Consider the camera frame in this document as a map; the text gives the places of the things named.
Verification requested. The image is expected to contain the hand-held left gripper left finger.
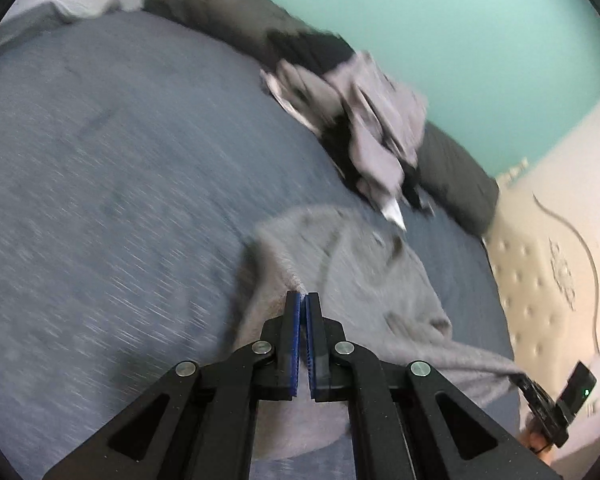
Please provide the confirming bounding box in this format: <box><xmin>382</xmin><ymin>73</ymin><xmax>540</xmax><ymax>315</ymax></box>
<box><xmin>42</xmin><ymin>290</ymin><xmax>306</xmax><ymax>480</ymax></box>

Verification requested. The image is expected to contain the white garment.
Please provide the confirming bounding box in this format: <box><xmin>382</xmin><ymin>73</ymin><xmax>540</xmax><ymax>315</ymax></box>
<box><xmin>380</xmin><ymin>200</ymin><xmax>408</xmax><ymax>233</ymax></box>

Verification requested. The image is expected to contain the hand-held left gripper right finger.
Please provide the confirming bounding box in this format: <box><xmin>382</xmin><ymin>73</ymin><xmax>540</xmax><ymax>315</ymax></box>
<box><xmin>305</xmin><ymin>291</ymin><xmax>561</xmax><ymax>480</ymax></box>

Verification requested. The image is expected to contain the grey knitted sweater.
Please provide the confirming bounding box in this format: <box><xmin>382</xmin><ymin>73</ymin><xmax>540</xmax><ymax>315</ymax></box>
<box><xmin>232</xmin><ymin>204</ymin><xmax>528</xmax><ymax>461</ymax></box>

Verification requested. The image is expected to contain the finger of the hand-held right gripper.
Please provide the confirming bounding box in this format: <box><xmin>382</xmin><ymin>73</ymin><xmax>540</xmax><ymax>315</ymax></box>
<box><xmin>510</xmin><ymin>372</ymin><xmax>537</xmax><ymax>397</ymax></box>

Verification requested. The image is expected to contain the person's right hand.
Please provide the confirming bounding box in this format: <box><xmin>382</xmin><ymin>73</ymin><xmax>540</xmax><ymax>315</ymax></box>
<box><xmin>522</xmin><ymin>412</ymin><xmax>556</xmax><ymax>456</ymax></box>

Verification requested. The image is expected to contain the light grey garment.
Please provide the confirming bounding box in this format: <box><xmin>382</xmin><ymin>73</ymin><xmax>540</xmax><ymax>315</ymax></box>
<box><xmin>260</xmin><ymin>50</ymin><xmax>428</xmax><ymax>211</ymax></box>

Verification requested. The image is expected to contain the pile of grey black clothes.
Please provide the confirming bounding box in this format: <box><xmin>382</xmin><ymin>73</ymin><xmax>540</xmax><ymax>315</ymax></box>
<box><xmin>267</xmin><ymin>30</ymin><xmax>436</xmax><ymax>221</ymax></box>

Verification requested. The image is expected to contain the bed with blue sheet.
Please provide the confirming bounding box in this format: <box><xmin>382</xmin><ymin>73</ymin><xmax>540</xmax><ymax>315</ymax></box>
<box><xmin>0</xmin><ymin>10</ymin><xmax>523</xmax><ymax>480</ymax></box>

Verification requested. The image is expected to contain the cream tufted headboard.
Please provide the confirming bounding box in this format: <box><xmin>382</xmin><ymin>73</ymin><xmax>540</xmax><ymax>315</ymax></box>
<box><xmin>482</xmin><ymin>80</ymin><xmax>600</xmax><ymax>411</ymax></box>

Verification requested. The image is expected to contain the dark grey rolled quilt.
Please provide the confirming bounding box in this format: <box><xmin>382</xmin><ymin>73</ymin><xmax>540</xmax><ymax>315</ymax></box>
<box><xmin>142</xmin><ymin>0</ymin><xmax>501</xmax><ymax>238</ymax></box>

